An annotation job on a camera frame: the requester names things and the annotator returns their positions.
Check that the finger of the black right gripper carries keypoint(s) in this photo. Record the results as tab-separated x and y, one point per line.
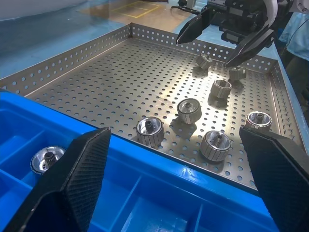
251	46
195	26

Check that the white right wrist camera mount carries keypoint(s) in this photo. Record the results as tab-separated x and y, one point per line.
271	12

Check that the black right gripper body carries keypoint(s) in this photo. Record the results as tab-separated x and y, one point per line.
241	17

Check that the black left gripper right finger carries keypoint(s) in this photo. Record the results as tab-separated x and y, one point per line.
280	178

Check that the blue plastic bin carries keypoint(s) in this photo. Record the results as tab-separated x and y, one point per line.
149	193

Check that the person in light blue coat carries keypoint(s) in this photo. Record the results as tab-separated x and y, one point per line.
298	33

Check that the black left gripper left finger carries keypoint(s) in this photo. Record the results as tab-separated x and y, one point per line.
72	183

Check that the perforated metal tray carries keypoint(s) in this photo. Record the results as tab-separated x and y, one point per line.
120	84

